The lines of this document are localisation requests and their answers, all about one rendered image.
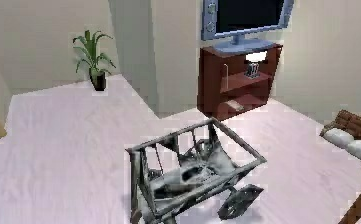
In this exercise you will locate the red-brown television stand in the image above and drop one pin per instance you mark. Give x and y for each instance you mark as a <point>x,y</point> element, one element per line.
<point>214,83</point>

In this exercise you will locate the pale flat box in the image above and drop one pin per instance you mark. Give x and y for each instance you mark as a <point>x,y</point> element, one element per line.
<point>235,105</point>

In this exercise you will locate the white box on shelf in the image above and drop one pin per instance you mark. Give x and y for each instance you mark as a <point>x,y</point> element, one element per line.
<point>255,65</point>

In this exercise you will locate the green potted house plant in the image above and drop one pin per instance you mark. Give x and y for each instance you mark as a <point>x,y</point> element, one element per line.
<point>94,63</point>

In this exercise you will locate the blue framed television set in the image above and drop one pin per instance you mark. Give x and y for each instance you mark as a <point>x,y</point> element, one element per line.
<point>248,16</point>

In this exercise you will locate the brown wooden sofa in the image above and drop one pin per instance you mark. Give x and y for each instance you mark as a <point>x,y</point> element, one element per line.
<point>353,125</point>

